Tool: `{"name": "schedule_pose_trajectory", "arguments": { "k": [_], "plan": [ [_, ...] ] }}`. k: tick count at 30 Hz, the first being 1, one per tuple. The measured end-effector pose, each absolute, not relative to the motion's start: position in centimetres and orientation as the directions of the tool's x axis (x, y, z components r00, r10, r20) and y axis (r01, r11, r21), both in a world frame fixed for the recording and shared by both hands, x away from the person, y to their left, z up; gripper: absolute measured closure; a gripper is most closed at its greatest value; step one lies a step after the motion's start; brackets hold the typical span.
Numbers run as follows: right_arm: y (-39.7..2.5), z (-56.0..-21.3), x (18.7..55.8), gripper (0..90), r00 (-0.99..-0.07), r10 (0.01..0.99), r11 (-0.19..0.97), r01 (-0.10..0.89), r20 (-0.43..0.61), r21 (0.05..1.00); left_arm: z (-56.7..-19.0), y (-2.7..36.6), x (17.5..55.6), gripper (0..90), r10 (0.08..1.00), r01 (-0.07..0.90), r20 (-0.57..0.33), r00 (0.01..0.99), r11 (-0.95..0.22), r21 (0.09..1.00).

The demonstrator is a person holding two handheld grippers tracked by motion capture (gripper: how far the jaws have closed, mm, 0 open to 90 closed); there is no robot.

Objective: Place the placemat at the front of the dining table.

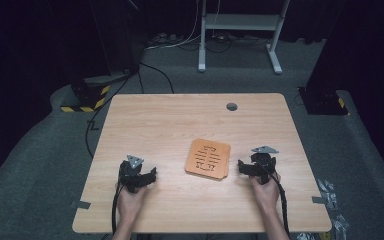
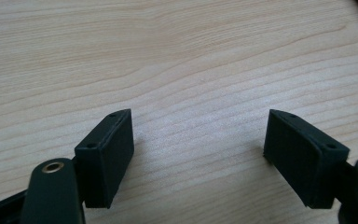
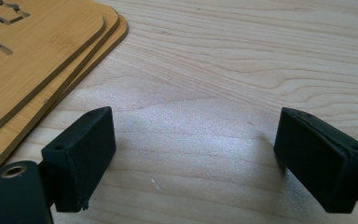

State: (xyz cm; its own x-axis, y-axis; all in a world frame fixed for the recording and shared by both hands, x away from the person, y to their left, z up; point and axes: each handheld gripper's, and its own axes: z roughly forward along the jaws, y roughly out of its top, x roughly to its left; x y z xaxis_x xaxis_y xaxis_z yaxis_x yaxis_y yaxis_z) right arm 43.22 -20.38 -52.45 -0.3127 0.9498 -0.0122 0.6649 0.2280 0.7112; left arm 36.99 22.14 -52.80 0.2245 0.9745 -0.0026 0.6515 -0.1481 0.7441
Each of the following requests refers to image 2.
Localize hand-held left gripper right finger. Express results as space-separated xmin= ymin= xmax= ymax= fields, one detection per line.
xmin=263 ymin=108 xmax=351 ymax=210

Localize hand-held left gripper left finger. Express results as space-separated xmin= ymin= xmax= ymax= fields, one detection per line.
xmin=74 ymin=108 xmax=135 ymax=209

